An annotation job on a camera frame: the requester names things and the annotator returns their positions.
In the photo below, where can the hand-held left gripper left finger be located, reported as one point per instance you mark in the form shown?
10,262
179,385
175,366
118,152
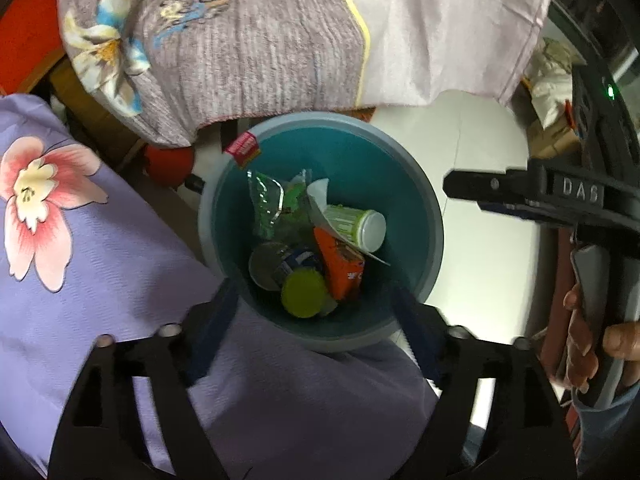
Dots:
215,330

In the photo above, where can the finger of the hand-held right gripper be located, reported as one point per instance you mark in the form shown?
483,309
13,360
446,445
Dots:
515,210
485,185

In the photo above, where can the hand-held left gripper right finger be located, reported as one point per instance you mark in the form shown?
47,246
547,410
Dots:
417,340

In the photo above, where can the teal trash bin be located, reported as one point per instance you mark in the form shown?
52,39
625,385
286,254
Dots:
390,185

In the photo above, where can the large orange snack wrapper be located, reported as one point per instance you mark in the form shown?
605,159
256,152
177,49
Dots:
337,265

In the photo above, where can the plastic bottle with blue label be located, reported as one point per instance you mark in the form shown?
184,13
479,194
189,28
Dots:
302,259

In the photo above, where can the person's right hand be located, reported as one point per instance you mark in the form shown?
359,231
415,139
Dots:
580,350

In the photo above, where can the cardboard box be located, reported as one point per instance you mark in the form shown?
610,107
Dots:
552,137

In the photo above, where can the yellow-green round lid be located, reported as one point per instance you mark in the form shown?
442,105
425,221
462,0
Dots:
302,292

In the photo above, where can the white plastic bag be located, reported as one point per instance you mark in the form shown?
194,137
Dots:
550,80

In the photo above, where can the purple floral blanket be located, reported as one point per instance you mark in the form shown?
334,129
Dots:
100,270

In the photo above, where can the white green paper cup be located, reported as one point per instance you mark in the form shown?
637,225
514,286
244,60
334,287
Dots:
350,222

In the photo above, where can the crumpled clear plastic packaging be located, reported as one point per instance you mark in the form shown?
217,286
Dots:
267,205

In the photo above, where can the red round object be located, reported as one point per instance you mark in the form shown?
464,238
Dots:
167,167

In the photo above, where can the red label sticker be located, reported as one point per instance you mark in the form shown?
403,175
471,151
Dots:
242,149

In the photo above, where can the brown wooden furniture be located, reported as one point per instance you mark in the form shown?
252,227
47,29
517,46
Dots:
85,105

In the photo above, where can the grey floral cloth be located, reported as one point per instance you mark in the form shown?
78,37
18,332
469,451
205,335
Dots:
250,35

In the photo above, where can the orange box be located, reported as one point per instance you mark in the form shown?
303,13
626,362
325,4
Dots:
25,45

